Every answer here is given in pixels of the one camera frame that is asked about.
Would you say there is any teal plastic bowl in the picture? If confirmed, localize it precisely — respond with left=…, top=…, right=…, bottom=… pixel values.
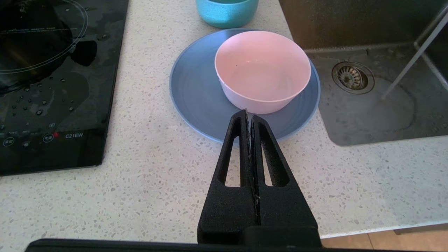
left=195, top=0, right=259, bottom=29

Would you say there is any stainless steel sink basin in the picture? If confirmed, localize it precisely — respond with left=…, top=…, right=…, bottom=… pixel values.
left=279, top=0, right=448, bottom=147

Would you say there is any black induction cooktop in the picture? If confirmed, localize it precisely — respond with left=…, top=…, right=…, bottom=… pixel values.
left=0, top=0, right=129, bottom=176

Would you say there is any blue round plate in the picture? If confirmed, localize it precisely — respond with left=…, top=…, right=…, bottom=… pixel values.
left=169, top=29, right=321, bottom=143

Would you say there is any metal sink drain strainer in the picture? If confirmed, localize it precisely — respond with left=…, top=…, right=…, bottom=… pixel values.
left=331, top=61, right=375, bottom=94

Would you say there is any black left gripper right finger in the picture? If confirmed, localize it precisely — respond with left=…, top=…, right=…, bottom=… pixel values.
left=250, top=114, right=318, bottom=228

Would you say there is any pink plastic bowl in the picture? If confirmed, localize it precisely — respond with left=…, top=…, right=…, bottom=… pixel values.
left=215, top=30, right=312, bottom=114

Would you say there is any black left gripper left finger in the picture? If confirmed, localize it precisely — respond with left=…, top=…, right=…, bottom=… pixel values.
left=197, top=109, right=260, bottom=244

